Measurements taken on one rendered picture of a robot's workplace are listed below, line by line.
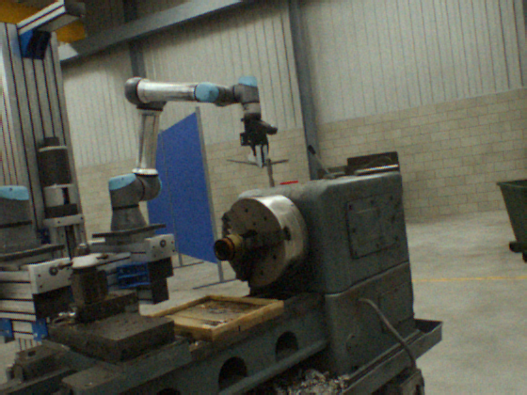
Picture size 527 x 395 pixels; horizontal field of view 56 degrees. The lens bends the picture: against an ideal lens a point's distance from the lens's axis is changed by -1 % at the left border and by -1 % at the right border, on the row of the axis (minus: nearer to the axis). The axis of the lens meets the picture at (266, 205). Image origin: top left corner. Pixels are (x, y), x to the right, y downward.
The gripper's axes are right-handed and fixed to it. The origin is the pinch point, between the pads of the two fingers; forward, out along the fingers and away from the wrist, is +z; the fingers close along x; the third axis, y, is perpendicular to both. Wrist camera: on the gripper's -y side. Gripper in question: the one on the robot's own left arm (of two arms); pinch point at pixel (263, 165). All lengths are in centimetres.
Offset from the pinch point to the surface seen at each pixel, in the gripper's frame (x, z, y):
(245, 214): 23.5, 17.1, -10.8
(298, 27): -802, -332, 592
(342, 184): -4.4, 11.3, -33.4
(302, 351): 22, 64, -28
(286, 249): 23.1, 29.5, -27.7
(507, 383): -131, 135, -38
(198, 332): 60, 46, -24
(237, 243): 33.6, 25.3, -16.1
